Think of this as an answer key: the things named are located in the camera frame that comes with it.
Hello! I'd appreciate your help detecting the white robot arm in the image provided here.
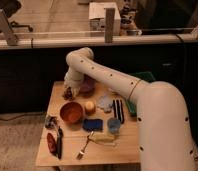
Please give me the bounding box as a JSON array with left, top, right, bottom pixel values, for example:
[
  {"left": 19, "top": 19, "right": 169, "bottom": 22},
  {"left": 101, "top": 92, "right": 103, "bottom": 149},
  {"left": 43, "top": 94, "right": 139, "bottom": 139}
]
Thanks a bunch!
[{"left": 64, "top": 47, "right": 196, "bottom": 171}]

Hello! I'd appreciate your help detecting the red bowl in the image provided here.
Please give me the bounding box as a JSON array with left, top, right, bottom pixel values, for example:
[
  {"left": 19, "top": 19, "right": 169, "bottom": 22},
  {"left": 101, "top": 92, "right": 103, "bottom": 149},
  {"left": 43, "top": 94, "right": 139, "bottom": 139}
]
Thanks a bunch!
[{"left": 60, "top": 102, "right": 83, "bottom": 124}]

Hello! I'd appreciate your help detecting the purple grapes bunch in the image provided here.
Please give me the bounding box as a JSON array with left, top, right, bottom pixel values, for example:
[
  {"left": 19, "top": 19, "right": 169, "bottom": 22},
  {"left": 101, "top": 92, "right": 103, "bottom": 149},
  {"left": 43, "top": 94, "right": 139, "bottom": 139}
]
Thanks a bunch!
[{"left": 80, "top": 76, "right": 95, "bottom": 93}]

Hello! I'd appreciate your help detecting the yellow round toy fruit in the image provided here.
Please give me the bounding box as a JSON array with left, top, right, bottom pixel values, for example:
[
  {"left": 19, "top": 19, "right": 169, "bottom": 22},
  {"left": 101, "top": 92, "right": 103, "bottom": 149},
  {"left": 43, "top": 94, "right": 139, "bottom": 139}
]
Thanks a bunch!
[{"left": 84, "top": 101, "right": 96, "bottom": 115}]

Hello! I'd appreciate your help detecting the small grey metal toy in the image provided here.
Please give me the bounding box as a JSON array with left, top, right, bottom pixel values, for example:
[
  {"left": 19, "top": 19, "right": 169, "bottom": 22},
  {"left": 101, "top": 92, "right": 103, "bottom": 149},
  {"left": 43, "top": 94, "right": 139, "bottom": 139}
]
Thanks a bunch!
[{"left": 45, "top": 115, "right": 57, "bottom": 129}]

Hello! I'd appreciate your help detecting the light blue crumpled cloth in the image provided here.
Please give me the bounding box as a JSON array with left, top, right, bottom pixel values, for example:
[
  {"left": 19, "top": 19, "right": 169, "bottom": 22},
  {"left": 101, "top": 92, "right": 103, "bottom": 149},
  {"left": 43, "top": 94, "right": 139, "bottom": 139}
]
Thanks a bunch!
[{"left": 97, "top": 95, "right": 112, "bottom": 113}]

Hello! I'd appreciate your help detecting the blue sponge block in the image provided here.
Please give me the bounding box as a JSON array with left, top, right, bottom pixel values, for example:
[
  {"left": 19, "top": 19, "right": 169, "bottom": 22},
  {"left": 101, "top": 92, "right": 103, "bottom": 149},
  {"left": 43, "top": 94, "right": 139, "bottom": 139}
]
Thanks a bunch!
[{"left": 82, "top": 119, "right": 103, "bottom": 131}]

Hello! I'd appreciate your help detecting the wooden table board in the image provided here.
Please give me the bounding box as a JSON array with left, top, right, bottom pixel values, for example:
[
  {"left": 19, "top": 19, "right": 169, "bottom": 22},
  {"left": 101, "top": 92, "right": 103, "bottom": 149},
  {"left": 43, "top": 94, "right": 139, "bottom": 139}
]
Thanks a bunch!
[{"left": 36, "top": 81, "right": 140, "bottom": 166}]

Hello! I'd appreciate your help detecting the blue small cup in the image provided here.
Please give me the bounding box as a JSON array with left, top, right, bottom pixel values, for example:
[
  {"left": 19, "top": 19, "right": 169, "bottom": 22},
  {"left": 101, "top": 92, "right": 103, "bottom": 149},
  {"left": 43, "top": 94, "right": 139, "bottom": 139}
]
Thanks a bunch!
[{"left": 107, "top": 118, "right": 121, "bottom": 134}]

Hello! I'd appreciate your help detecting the metal fork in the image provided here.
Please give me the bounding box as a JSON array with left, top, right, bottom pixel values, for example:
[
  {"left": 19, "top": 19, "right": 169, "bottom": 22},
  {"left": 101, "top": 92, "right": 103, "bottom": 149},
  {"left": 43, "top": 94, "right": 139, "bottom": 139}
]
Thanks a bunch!
[{"left": 76, "top": 131, "right": 94, "bottom": 160}]

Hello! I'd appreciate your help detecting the office chair base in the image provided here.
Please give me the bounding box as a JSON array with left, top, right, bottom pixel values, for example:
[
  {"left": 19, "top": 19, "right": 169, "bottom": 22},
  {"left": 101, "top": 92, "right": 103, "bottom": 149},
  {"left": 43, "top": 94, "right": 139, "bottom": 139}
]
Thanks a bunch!
[{"left": 0, "top": 0, "right": 35, "bottom": 34}]

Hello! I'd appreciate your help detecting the white cardboard box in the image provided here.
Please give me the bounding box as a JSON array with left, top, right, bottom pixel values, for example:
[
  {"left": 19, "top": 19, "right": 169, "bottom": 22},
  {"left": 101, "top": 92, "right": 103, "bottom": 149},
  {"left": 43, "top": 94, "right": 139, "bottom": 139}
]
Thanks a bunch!
[{"left": 89, "top": 2, "right": 121, "bottom": 35}]

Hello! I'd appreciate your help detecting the red handled spoon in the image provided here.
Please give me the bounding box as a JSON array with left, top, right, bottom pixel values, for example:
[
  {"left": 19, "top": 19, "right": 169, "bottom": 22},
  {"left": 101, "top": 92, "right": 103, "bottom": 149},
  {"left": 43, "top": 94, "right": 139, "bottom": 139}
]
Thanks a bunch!
[{"left": 47, "top": 133, "right": 57, "bottom": 154}]

